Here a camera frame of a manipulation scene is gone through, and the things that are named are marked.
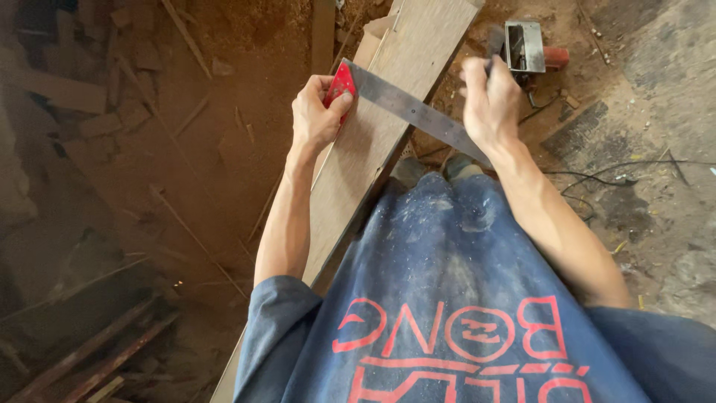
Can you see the person's right shoe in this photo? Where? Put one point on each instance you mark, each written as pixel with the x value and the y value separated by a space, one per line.
pixel 463 166

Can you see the short narrow wooden board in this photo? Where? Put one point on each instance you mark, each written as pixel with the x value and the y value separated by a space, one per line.
pixel 323 33

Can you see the heap of wood offcuts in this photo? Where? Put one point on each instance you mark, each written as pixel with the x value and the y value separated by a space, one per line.
pixel 84 84

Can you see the dark pencil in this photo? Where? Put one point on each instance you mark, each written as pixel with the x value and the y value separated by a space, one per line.
pixel 494 45

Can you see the person's left hand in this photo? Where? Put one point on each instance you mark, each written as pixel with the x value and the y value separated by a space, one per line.
pixel 313 120

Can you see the person's blue printed shirt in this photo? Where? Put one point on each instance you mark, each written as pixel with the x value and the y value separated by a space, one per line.
pixel 458 313

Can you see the person's right hand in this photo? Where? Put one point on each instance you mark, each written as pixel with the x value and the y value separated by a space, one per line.
pixel 492 106

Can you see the person's right fingers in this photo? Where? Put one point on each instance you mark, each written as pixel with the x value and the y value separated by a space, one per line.
pixel 480 68

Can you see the grey electric power tool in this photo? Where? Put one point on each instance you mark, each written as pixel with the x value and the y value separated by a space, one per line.
pixel 528 50

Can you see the long pale wooden plank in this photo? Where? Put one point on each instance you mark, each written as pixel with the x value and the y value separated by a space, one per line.
pixel 363 145

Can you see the person's left shoe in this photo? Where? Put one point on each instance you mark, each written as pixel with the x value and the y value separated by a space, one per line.
pixel 408 171

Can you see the rusty red metal bar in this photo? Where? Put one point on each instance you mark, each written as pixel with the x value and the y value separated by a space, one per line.
pixel 120 358
pixel 84 352

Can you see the long thin wooden strip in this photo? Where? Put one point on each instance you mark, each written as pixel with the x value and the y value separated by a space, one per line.
pixel 196 238

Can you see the person's shoe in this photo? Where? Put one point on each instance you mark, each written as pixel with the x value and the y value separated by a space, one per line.
pixel 463 166
pixel 408 171

